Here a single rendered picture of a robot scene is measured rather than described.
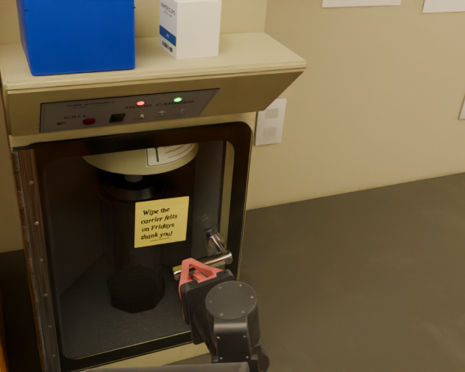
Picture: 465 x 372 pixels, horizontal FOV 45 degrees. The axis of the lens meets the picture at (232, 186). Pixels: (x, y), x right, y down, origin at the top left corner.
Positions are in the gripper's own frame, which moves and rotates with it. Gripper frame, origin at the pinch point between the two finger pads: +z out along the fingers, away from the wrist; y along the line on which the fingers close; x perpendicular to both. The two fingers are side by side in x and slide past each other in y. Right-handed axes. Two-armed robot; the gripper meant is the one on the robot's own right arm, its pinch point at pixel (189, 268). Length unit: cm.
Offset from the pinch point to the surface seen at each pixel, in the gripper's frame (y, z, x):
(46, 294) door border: -0.2, 4.5, 19.4
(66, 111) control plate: 28.5, -1.8, 11.4
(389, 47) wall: 3, 47, -69
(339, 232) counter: -32, 29, -45
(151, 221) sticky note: 6.9, 4.2, 3.3
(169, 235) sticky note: 3.5, 4.1, 1.2
